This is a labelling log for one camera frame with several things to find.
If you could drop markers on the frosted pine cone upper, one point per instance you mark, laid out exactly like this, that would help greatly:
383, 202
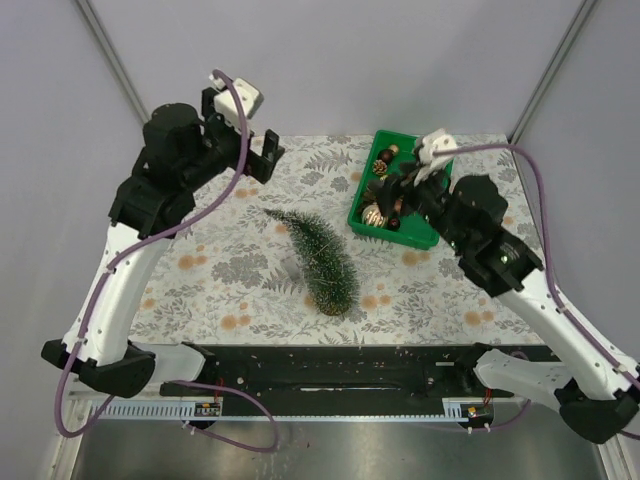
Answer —
379, 167

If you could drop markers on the aluminium frame post left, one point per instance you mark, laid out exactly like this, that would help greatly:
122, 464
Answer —
108, 51

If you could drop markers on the frosted pine cone lower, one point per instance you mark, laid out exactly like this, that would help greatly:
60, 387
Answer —
373, 186

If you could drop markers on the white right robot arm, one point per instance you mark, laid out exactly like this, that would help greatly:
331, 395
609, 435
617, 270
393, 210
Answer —
593, 386

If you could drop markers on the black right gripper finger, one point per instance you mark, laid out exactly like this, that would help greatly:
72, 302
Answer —
408, 171
390, 197

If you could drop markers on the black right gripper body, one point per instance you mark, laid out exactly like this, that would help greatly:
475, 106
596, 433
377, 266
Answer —
427, 199

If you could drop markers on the floral patterned table mat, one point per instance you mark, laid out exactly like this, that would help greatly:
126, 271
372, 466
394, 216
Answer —
230, 279

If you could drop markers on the frosted pine cone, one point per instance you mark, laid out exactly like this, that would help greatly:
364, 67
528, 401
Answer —
373, 186
379, 167

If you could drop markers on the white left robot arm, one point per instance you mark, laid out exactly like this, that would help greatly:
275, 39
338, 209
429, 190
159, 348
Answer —
184, 148

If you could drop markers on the green plastic tray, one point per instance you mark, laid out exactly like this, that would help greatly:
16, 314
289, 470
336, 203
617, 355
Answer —
414, 232

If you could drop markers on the silver ribbed bauble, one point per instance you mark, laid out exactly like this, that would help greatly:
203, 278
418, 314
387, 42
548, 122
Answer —
372, 216

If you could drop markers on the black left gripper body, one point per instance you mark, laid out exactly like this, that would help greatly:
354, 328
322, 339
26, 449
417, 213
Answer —
223, 144

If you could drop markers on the small green christmas tree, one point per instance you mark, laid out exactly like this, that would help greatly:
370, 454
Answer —
326, 267

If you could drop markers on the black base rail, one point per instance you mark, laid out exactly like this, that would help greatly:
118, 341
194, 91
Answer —
342, 382

